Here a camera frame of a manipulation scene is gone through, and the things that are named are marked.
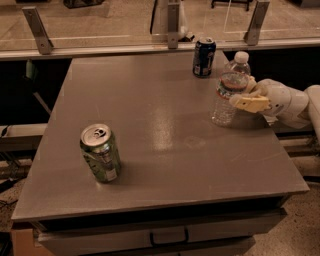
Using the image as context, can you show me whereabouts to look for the grey side shelf rail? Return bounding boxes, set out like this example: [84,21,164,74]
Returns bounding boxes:
[0,123,47,151]

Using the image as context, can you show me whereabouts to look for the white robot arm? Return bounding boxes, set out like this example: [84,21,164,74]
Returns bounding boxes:
[229,79,320,140]

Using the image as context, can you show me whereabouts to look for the blue soda can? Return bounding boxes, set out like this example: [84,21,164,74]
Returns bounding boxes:
[192,37,216,78]

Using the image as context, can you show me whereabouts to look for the metal bracket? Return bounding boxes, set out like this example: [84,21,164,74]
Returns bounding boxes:
[22,6,53,55]
[244,0,270,46]
[167,0,179,49]

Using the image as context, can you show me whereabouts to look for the black drawer handle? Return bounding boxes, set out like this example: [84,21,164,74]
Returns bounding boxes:
[149,227,189,247]

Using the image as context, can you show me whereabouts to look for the left metal bracket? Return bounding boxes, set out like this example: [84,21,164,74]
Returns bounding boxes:
[22,6,53,55]

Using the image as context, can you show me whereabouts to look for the clear plastic water bottle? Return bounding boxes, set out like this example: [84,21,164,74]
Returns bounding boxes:
[212,51,251,127]

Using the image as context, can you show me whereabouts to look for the right metal bracket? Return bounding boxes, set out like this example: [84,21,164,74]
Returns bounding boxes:
[244,0,270,46]

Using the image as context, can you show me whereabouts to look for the metal window rail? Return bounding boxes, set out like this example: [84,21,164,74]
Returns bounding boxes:
[0,38,320,61]

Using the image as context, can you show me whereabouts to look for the middle metal bracket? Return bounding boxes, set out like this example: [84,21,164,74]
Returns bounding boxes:
[167,0,179,49]

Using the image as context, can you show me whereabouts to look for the grey cabinet drawer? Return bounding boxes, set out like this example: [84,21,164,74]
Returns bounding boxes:
[38,208,287,256]

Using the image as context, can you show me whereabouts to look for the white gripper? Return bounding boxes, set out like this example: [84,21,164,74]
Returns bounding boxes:
[229,76,310,129]

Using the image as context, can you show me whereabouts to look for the green soda can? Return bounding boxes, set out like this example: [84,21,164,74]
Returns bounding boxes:
[80,124,121,183]

